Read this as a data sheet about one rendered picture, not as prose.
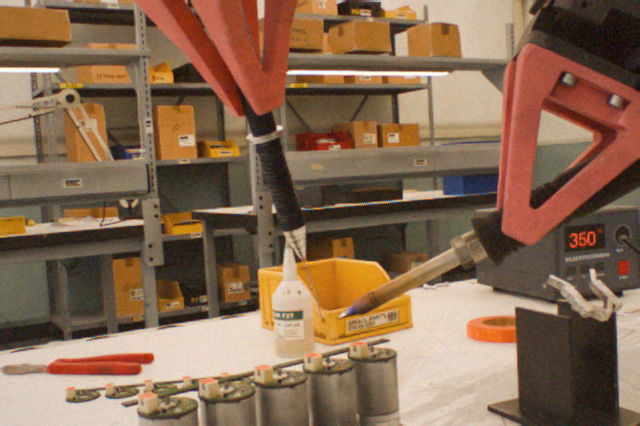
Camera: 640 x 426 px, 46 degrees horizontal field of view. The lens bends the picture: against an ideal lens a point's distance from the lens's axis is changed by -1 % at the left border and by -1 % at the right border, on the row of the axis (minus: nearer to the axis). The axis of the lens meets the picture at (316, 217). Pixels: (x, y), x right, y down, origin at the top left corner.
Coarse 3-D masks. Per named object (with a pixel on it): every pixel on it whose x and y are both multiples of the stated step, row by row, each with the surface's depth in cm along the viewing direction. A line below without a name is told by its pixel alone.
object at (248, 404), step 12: (252, 396) 32; (204, 408) 32; (216, 408) 31; (228, 408) 31; (240, 408) 31; (252, 408) 32; (204, 420) 32; (216, 420) 31; (228, 420) 31; (240, 420) 31; (252, 420) 32
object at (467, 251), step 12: (456, 240) 34; (468, 240) 33; (444, 252) 34; (456, 252) 33; (468, 252) 33; (480, 252) 33; (432, 264) 34; (444, 264) 34; (456, 264) 34; (468, 264) 34; (408, 276) 34; (420, 276) 34; (432, 276) 34; (384, 288) 34; (396, 288) 34; (408, 288) 34; (360, 300) 34; (372, 300) 34; (384, 300) 34; (360, 312) 34
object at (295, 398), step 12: (300, 384) 33; (264, 396) 33; (276, 396) 33; (288, 396) 33; (300, 396) 33; (264, 408) 33; (276, 408) 33; (288, 408) 33; (300, 408) 33; (264, 420) 33; (276, 420) 33; (288, 420) 33; (300, 420) 33
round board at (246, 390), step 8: (232, 384) 33; (240, 384) 33; (248, 384) 33; (224, 392) 32; (240, 392) 32; (248, 392) 32; (208, 400) 31; (216, 400) 31; (224, 400) 31; (232, 400) 31
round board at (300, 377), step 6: (276, 372) 35; (282, 372) 35; (288, 372) 35; (294, 372) 35; (300, 372) 35; (252, 378) 34; (276, 378) 33; (288, 378) 34; (294, 378) 34; (300, 378) 34; (306, 378) 34; (258, 384) 33; (264, 384) 33; (270, 384) 33; (276, 384) 33; (282, 384) 33; (288, 384) 33; (294, 384) 33
